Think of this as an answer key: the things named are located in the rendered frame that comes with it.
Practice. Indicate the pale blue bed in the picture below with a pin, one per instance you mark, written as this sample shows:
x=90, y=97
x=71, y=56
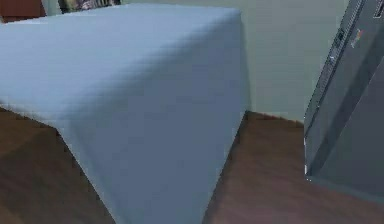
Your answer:
x=126, y=86

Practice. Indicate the dark patterned pillow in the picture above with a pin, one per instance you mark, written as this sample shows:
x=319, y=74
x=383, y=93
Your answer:
x=86, y=4

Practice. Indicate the grey fridge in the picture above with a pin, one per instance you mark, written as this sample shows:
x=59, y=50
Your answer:
x=350, y=116

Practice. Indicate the brown wooden cabinet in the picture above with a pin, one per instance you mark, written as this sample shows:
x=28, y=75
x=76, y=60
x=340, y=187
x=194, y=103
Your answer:
x=20, y=8

